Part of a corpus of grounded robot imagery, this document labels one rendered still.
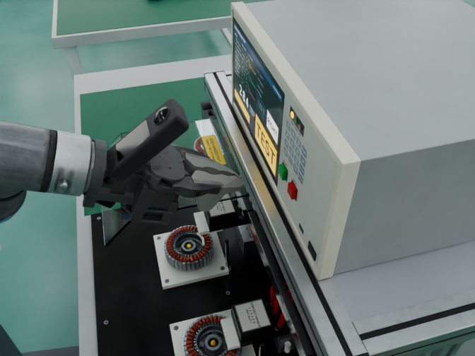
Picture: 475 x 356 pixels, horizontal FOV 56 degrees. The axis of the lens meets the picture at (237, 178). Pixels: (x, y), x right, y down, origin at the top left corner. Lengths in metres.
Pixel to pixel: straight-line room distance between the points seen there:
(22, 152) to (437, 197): 0.48
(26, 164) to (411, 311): 0.49
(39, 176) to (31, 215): 1.87
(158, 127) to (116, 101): 1.12
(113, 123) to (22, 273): 0.92
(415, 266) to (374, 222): 0.12
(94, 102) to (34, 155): 1.14
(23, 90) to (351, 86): 2.97
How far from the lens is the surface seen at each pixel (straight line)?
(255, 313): 0.86
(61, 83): 3.38
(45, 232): 2.30
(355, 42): 0.71
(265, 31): 0.72
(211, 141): 0.89
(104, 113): 1.59
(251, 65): 0.73
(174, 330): 0.95
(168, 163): 0.58
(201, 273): 1.02
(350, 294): 0.61
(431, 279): 0.66
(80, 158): 0.54
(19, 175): 0.54
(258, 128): 0.75
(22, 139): 0.54
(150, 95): 1.65
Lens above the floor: 1.61
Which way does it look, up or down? 43 degrees down
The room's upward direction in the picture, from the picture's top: straight up
